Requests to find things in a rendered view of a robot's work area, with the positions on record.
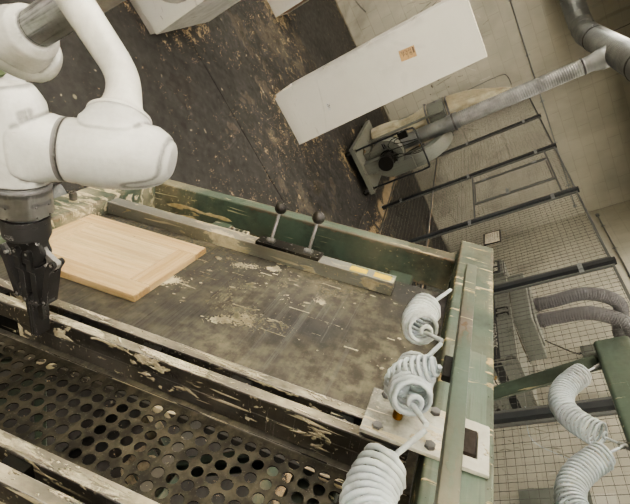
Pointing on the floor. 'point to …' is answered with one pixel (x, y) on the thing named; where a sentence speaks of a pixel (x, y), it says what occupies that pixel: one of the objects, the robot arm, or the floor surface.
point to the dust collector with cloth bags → (421, 121)
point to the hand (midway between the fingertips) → (38, 316)
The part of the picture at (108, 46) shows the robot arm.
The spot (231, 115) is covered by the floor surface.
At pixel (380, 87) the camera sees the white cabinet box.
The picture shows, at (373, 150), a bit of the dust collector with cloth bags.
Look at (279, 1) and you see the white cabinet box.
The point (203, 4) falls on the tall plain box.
